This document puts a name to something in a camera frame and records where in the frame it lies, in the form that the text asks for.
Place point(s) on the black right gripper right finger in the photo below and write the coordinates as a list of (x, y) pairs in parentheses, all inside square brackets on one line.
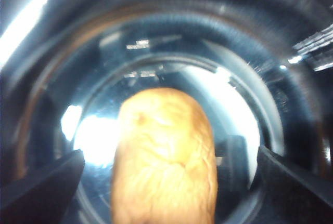
[(290, 192)]

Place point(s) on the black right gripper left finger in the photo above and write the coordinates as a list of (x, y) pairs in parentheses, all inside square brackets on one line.
[(45, 198)]

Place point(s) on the brown potato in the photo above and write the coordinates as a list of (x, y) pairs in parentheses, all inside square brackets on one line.
[(164, 167)]

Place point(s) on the green electric steamer pot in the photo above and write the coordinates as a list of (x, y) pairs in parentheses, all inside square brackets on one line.
[(261, 69)]

